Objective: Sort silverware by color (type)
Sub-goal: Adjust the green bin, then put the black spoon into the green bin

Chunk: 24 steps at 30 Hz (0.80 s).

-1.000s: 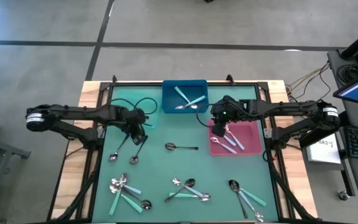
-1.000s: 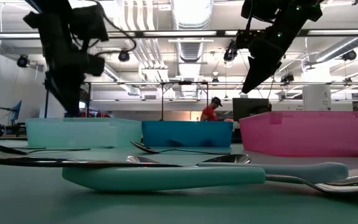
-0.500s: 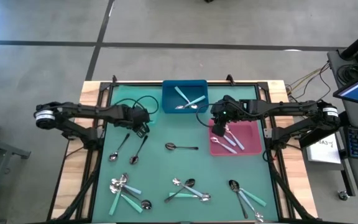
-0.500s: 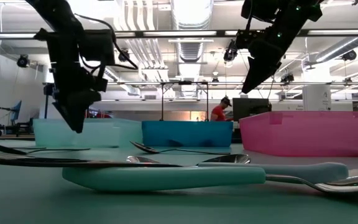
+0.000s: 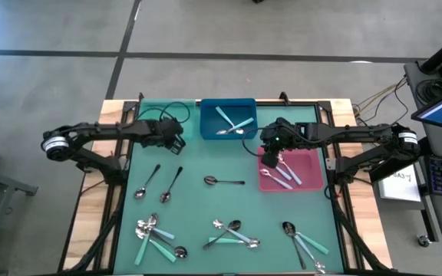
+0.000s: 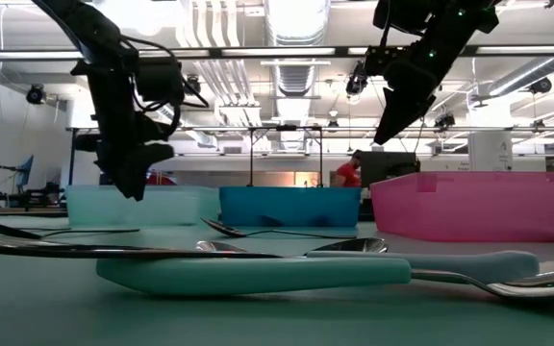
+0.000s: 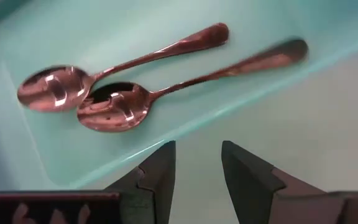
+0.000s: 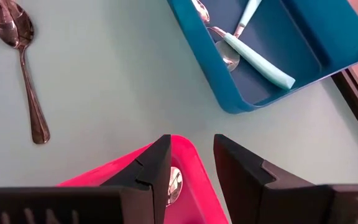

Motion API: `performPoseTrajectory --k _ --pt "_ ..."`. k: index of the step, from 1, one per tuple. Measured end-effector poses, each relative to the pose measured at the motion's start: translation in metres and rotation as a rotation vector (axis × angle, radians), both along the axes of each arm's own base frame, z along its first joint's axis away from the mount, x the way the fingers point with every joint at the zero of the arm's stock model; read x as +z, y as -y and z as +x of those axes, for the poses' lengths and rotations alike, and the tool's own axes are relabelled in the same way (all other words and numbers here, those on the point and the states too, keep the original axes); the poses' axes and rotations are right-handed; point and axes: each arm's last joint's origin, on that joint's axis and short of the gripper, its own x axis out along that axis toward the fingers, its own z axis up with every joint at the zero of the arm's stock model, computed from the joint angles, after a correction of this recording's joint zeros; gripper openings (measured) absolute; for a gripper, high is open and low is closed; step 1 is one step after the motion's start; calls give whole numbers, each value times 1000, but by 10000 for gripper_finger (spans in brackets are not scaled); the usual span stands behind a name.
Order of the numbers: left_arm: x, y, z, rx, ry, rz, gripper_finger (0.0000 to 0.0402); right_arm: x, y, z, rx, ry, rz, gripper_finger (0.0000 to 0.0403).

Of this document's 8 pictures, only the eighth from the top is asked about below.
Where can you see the pink plastic bin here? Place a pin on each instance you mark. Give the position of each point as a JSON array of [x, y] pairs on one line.
[[194, 174]]

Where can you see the green table mat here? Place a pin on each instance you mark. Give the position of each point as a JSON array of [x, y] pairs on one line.
[[104, 93]]

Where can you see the dark blue plastic bin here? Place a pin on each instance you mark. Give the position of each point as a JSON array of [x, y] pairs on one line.
[[322, 31]]

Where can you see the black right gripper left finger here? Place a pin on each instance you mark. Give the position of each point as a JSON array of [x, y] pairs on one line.
[[73, 205]]

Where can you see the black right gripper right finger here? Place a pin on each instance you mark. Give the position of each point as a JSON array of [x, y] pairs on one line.
[[291, 205]]

